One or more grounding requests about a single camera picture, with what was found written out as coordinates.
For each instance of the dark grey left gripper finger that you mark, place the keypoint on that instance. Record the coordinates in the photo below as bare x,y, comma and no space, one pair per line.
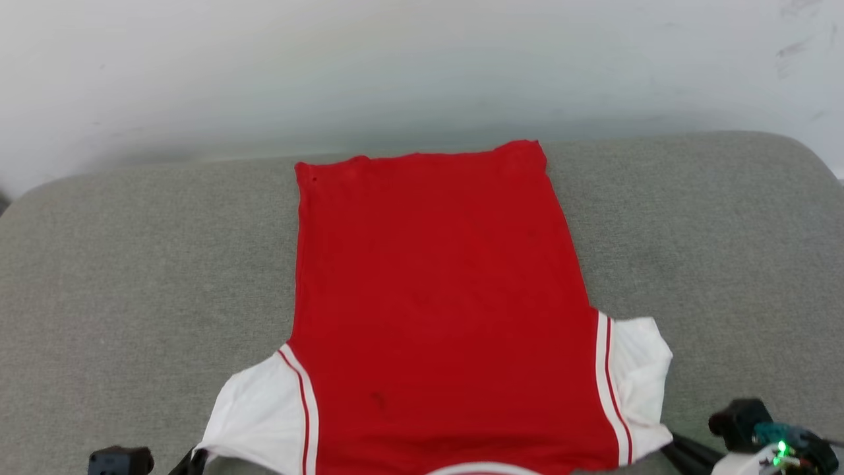
179,467
199,463

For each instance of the right gripper with green light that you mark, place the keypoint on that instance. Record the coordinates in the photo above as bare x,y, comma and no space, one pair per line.
798,455

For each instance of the red and white shirt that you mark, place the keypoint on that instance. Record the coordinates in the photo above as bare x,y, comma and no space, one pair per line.
435,297

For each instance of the grey fabric sofa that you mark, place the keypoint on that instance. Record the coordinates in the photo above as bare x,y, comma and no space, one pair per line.
132,264

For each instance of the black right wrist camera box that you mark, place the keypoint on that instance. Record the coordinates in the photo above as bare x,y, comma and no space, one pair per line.
738,422

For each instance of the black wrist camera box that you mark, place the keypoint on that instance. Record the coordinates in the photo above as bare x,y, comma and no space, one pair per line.
738,422
119,462

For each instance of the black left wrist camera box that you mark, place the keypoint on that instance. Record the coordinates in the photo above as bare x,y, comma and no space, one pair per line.
119,462

